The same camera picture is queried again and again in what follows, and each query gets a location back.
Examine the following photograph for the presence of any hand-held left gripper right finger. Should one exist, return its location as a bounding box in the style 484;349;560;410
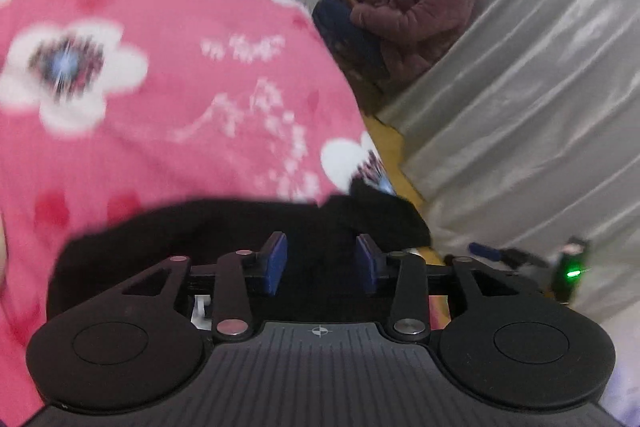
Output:
355;233;532;344

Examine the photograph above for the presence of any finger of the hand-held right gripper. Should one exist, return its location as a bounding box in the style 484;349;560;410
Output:
500;248;550;271
468;242;505;261

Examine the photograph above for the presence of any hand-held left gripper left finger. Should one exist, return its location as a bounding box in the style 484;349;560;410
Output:
117;231;289;342

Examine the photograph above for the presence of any black garment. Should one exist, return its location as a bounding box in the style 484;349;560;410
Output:
46;179;433;328

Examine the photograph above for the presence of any grey curtain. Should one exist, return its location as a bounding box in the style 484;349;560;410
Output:
375;0;640;323

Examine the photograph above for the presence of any pink floral blanket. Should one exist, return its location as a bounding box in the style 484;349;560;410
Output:
0;0;401;418

